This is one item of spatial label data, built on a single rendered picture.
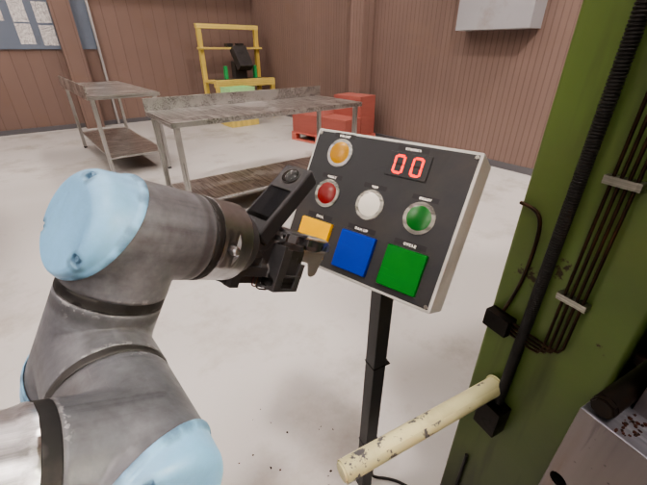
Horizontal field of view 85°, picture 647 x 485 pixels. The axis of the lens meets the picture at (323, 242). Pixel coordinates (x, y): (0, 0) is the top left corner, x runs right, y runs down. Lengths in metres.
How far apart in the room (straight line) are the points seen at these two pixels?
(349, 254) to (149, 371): 0.45
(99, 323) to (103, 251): 0.07
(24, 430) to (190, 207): 0.19
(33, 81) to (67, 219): 8.13
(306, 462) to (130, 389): 1.29
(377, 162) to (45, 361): 0.56
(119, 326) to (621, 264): 0.72
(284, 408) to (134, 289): 1.39
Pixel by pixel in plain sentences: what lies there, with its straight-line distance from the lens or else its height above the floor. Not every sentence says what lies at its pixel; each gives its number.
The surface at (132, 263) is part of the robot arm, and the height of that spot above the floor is 1.20.
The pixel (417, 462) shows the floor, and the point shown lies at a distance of 1.58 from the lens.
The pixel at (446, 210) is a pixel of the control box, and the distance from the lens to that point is 0.63.
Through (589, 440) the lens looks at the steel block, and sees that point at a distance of 0.66.
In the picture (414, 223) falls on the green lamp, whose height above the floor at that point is 1.08.
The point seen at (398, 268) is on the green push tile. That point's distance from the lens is 0.63.
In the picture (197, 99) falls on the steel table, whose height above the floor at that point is 0.94.
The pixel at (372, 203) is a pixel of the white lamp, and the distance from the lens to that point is 0.67.
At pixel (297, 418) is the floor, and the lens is 1.64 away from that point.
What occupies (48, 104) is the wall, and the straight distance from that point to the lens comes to 8.49.
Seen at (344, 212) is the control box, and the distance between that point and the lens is 0.70.
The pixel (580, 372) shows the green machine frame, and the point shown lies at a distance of 0.88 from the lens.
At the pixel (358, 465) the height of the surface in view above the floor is 0.64.
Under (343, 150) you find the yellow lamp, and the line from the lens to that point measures 0.73.
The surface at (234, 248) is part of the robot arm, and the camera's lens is 0.37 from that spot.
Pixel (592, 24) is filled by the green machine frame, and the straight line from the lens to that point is 0.76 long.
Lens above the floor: 1.35
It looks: 29 degrees down
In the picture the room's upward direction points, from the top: straight up
